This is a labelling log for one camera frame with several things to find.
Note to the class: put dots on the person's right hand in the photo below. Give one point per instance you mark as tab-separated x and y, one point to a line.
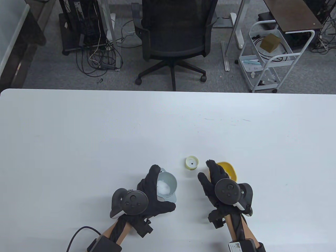
210	183

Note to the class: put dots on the person's left hand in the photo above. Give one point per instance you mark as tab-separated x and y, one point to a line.
153	198

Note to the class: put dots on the grey plastic funnel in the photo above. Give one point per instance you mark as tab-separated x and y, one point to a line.
170	181

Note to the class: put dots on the yellow plastic bowl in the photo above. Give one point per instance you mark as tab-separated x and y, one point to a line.
229	169

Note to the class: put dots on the pale yellow press dispenser lid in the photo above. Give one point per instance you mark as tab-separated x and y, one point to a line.
191	162

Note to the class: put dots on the person's left forearm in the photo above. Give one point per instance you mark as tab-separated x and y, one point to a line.
110	229

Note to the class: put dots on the person's right forearm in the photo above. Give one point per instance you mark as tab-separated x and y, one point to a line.
236	225

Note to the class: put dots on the black tracking controller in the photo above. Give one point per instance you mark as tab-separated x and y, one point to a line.
228	191
134	202

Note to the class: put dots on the white rolling cart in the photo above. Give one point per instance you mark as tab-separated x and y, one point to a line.
249	78

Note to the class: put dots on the white packet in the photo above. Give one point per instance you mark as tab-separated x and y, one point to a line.
252	67

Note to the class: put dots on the aluminium rails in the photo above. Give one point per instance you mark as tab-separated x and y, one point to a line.
224	52

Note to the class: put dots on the white desk foot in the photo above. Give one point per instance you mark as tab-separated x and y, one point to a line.
239	36

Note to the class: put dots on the brown cardboard box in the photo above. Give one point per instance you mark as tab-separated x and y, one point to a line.
270	42

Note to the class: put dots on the black mesh office chair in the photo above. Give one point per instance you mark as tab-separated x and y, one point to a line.
173	31

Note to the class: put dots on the black flat device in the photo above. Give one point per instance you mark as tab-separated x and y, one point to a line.
266	16

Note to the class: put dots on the black equipment rack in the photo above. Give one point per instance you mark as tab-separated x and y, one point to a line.
84	26

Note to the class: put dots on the dark wooden side table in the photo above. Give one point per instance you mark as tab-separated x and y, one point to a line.
294	13

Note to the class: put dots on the dark wooden cabinet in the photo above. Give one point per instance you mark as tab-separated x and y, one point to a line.
34	29

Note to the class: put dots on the pale partition panel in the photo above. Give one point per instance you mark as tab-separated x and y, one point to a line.
10	26

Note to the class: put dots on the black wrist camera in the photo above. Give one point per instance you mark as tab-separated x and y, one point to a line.
216	219
144	228

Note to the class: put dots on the white metal desk frame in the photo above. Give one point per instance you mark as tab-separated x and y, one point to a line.
111	29
235	29

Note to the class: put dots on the grey metal base plate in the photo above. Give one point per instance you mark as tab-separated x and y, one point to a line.
223	22

